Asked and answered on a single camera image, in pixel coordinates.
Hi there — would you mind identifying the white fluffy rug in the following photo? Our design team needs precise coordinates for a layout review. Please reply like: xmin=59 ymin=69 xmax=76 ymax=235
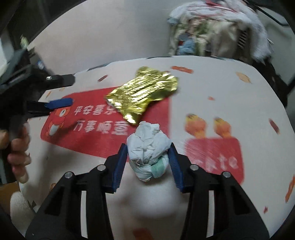
xmin=9 ymin=190 xmax=35 ymax=234

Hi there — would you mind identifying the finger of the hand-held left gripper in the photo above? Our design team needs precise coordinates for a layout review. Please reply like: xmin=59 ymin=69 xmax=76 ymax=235
xmin=29 ymin=66 xmax=76 ymax=91
xmin=25 ymin=98 xmax=74 ymax=119

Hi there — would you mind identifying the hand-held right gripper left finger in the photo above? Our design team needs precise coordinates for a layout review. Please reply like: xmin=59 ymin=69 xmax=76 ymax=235
xmin=25 ymin=143 xmax=128 ymax=240

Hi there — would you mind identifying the person's left hand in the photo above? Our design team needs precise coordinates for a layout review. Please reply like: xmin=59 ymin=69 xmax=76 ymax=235
xmin=6 ymin=123 xmax=32 ymax=183

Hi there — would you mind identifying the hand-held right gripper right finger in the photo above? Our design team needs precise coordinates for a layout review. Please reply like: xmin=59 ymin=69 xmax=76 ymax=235
xmin=168 ymin=143 xmax=270 ymax=240

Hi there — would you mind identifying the dark window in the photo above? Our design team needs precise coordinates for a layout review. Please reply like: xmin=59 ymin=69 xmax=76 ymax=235
xmin=5 ymin=0 xmax=88 ymax=50

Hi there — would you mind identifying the gold foil wrapper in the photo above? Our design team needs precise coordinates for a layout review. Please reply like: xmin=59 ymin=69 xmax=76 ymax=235
xmin=105 ymin=66 xmax=179 ymax=126

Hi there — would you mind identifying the white tissue ball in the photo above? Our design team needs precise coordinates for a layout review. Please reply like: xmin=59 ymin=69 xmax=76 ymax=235
xmin=127 ymin=121 xmax=171 ymax=183

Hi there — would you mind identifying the pile of clothes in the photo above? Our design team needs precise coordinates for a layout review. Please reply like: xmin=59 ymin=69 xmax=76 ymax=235
xmin=167 ymin=0 xmax=271 ymax=63

